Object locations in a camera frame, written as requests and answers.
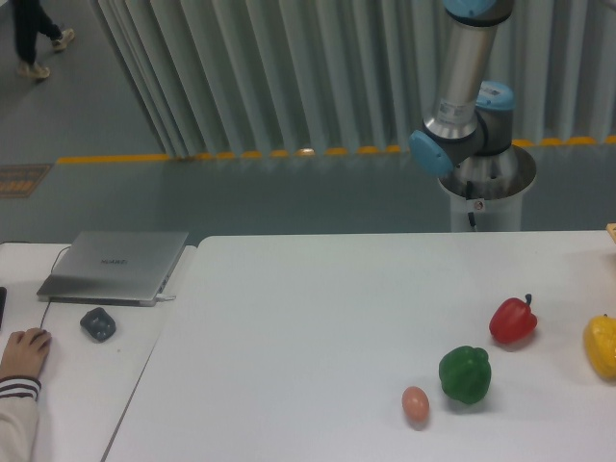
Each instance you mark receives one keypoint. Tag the person's hand on mouse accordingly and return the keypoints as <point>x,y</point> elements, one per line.
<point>25,353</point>

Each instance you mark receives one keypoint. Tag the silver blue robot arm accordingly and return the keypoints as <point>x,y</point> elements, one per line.
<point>452,130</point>

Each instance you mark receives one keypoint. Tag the white striped sleeve forearm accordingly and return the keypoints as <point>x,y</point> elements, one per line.
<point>19,417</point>

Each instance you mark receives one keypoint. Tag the wooden basket corner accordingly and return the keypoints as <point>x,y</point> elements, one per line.
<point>611,230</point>

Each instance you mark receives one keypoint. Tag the black keyboard edge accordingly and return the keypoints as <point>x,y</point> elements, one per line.
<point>3,300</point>

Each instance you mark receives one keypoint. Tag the dark grey small case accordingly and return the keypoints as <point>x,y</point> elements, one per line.
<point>98,324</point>

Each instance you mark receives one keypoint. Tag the silver closed laptop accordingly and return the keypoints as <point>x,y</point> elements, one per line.
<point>115,268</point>

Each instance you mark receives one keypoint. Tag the white laptop plug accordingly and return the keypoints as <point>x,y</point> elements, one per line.
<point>165,298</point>

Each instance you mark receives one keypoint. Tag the walking person legs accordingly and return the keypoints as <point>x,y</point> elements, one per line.
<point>29,21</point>

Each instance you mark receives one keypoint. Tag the brown egg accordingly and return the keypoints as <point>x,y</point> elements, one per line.
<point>415,404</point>

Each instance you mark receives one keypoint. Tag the green bell pepper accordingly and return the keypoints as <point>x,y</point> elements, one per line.
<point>465,374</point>

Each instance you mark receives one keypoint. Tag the red bell pepper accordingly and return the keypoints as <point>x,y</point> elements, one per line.
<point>513,320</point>

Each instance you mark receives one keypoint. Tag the yellow bell pepper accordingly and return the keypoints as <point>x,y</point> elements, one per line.
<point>599,344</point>

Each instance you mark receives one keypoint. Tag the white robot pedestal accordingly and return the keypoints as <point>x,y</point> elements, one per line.
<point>486,193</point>

